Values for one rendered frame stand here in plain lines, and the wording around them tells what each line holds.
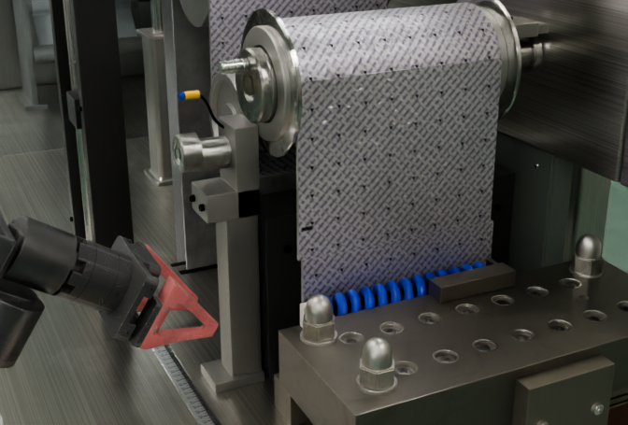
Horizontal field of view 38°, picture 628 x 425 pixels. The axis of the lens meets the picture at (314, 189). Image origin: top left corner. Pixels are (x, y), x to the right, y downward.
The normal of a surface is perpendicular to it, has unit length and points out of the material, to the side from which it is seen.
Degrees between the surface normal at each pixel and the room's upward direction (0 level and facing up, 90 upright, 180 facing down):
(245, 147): 90
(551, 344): 0
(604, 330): 0
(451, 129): 90
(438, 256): 90
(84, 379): 0
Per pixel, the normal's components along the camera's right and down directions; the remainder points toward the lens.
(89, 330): 0.00, -0.93
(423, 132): 0.44, 0.32
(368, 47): 0.33, -0.35
